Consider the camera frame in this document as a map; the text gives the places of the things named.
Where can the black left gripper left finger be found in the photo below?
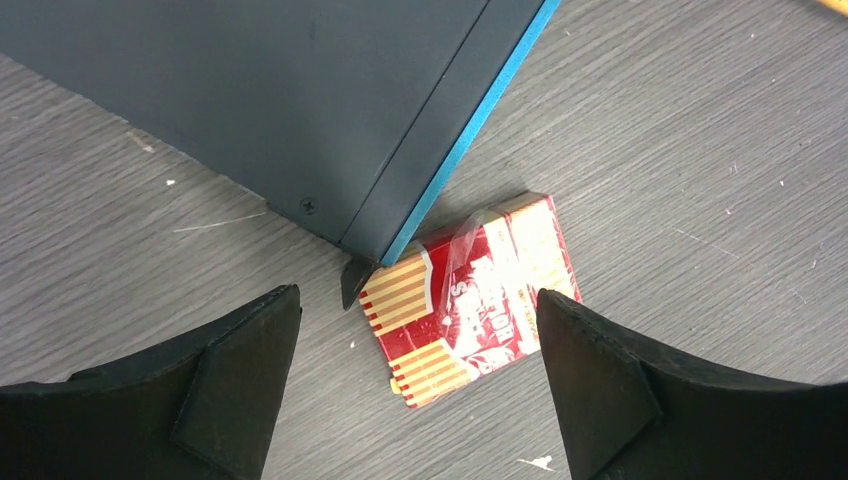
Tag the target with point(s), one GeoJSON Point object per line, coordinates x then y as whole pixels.
{"type": "Point", "coordinates": [201, 405]}

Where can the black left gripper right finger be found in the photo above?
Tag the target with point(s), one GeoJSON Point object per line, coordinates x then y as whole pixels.
{"type": "Point", "coordinates": [631, 407]}

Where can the dark network switch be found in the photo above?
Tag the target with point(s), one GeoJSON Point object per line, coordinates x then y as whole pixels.
{"type": "Point", "coordinates": [347, 117]}

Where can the red and gold card box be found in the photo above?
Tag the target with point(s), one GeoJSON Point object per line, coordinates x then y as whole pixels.
{"type": "Point", "coordinates": [460, 303]}

